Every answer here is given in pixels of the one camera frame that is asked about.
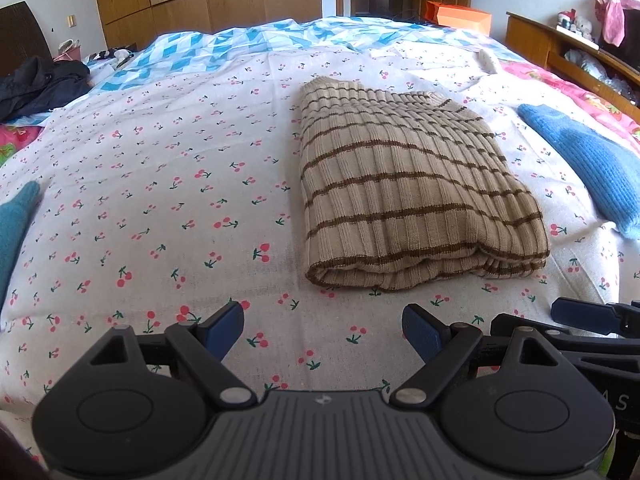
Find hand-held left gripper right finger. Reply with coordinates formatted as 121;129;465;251
389;304;560;406

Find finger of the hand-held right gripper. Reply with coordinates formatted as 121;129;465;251
552;297;640;336
492;312;640;356

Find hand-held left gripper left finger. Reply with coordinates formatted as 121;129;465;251
89;304;257;407

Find beige brown striped sweater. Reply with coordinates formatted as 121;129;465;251
299;76;551;293

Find blue knitted sweater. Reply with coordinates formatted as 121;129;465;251
517;103;640;241

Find white cherry print bed sheet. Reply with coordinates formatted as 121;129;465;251
0;42;640;461

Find pink cartoon print blanket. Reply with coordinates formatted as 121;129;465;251
0;57;640;168

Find teal fleece cloth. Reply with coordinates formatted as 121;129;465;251
0;180;42;306

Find clear plastic bag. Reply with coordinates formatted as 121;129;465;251
565;47;640;96

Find black television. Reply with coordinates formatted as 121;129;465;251
600;7;640;66

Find wooden side cabinet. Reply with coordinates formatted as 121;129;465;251
505;11;640;123

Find blue white patterned quilt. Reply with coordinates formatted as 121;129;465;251
10;15;511;126

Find plush toys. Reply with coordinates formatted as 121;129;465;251
556;9;596;41

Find black and white cloth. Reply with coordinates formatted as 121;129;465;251
90;47;138;68

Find dark jacket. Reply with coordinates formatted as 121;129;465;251
0;55;93;123

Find orange box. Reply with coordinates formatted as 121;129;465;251
424;0;492;36

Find small pink bag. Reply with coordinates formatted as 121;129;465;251
54;39;83;63

